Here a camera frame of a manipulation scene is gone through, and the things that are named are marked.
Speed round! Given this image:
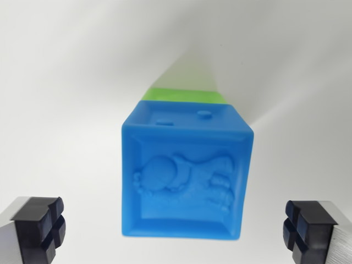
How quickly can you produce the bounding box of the green cube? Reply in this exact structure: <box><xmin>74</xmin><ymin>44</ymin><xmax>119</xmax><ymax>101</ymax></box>
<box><xmin>140</xmin><ymin>87</ymin><xmax>229</xmax><ymax>106</ymax></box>

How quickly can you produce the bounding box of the black-tipped silver gripper right finger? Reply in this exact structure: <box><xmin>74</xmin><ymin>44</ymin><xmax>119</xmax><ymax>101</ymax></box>
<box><xmin>282</xmin><ymin>199</ymin><xmax>352</xmax><ymax>264</ymax></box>

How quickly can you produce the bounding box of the black-tipped silver gripper left finger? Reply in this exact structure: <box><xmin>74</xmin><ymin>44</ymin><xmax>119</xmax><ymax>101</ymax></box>
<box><xmin>0</xmin><ymin>195</ymin><xmax>67</xmax><ymax>264</ymax></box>

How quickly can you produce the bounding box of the blue embossed cube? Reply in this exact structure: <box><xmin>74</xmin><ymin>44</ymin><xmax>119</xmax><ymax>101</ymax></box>
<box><xmin>120</xmin><ymin>100</ymin><xmax>255</xmax><ymax>243</ymax></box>

